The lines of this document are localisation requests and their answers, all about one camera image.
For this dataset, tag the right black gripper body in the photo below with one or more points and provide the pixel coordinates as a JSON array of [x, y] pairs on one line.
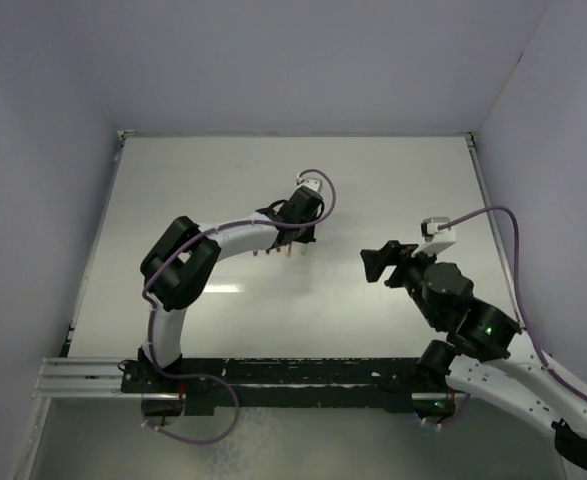
[[411, 266]]

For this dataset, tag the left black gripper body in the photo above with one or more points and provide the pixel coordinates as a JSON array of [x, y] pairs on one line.
[[304, 236]]

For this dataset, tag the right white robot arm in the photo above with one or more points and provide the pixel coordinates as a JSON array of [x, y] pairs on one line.
[[486, 353]]

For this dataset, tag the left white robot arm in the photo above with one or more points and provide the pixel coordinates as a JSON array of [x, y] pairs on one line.
[[179, 265]]

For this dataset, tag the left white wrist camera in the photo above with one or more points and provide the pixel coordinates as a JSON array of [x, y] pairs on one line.
[[314, 184]]

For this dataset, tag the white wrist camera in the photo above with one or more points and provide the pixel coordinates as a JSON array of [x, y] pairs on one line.
[[437, 236], [314, 184]]

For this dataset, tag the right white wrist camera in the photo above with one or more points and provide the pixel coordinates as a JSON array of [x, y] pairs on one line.
[[437, 236]]

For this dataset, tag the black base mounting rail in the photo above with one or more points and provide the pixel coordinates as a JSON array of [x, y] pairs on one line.
[[202, 385]]

